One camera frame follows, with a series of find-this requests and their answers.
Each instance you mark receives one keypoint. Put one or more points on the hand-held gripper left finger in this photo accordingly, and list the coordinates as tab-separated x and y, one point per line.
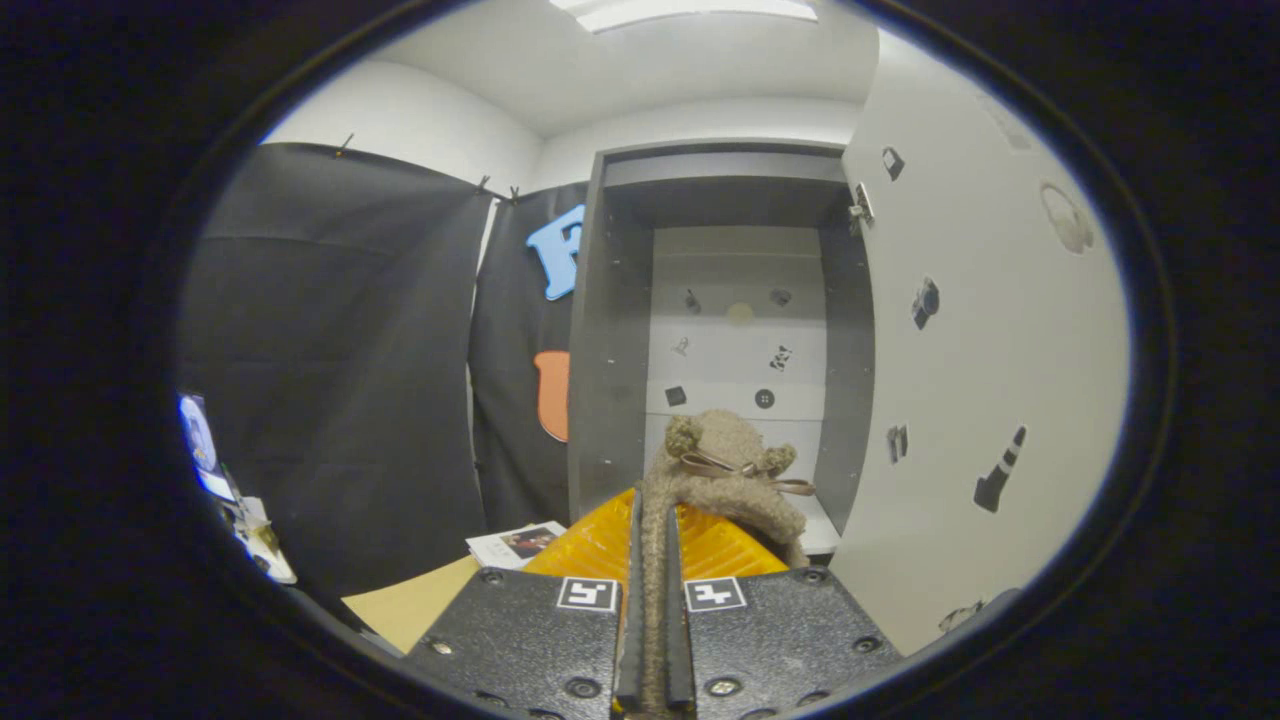
630	640

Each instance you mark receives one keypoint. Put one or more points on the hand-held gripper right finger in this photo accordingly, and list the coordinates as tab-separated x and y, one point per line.
675	640

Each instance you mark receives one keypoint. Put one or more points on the brown fuzzy shoe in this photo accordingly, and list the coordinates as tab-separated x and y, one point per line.
725	450

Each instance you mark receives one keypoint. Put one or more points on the dark grey shoe cabinet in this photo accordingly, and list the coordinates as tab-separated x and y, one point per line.
610	400

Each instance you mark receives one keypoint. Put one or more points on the beige shoe cabinet door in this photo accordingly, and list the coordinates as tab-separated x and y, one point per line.
960	350

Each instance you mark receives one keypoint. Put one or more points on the printed booklet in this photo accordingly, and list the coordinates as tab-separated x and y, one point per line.
515	545

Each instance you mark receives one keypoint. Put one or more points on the black backdrop cloth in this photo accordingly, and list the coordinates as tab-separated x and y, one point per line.
330	350

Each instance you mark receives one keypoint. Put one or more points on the large ceiling light panel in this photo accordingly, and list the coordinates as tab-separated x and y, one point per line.
690	10

